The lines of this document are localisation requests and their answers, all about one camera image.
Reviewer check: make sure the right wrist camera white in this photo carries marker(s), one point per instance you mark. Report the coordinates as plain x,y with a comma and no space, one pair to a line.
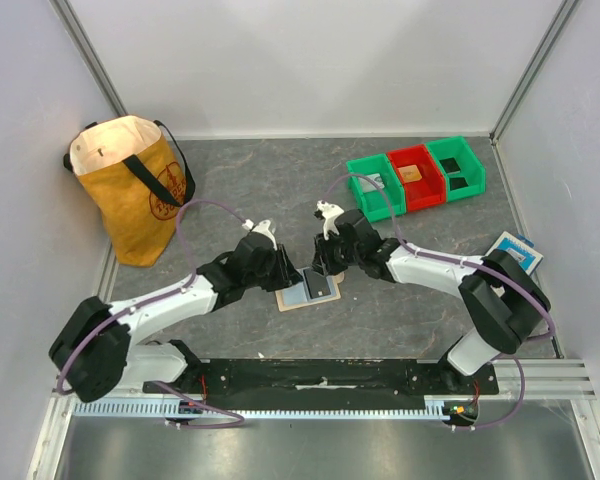
328,213

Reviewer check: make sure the black credit card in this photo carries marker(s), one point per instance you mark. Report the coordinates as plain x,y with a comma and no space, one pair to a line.
317,285

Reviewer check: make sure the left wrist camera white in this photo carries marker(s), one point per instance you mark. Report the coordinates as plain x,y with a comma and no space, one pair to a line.
265,227

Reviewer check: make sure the aluminium frame profile rail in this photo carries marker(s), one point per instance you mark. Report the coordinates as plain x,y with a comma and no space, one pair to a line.
542,378

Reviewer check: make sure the black card upper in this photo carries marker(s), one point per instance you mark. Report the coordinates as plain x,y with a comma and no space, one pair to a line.
450,165

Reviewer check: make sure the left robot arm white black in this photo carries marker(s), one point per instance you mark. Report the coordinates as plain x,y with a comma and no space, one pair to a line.
93,351

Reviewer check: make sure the orange card in bin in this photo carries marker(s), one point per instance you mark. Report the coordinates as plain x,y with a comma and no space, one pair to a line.
409,174

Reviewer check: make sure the black card lower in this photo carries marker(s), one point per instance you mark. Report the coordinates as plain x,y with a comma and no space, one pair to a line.
457,183

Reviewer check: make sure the yellow paper tote bag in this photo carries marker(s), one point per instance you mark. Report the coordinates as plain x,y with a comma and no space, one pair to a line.
138,176

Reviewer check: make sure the left green plastic bin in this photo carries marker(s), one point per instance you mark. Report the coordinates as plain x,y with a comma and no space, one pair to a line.
373,204

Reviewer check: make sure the right green plastic bin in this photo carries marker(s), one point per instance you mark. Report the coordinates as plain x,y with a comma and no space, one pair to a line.
463,172

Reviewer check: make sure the green plastic bin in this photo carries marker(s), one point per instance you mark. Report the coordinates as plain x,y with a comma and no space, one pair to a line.
463,172
373,204

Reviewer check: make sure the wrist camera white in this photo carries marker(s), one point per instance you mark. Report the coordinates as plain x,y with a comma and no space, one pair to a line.
328,213
265,227

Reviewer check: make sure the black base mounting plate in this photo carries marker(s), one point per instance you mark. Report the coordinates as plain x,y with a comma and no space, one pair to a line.
241,384

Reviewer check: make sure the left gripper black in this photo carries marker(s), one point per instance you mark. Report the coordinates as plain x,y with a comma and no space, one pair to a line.
286,271

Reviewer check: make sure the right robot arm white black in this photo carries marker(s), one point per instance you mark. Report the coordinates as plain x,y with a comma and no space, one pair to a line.
504,303

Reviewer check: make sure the red plastic bin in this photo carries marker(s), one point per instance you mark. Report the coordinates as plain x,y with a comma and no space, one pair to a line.
422,181

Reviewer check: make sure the blue razor package box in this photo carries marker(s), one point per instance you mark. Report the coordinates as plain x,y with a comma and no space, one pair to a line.
521,249

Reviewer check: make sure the silver card in bin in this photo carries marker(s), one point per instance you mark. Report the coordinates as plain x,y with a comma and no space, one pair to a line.
371,183

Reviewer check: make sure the slotted cable duct rail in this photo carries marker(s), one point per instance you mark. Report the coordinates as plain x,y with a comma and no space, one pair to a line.
171,408

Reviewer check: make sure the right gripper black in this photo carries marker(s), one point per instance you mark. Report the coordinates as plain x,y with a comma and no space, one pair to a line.
330,256

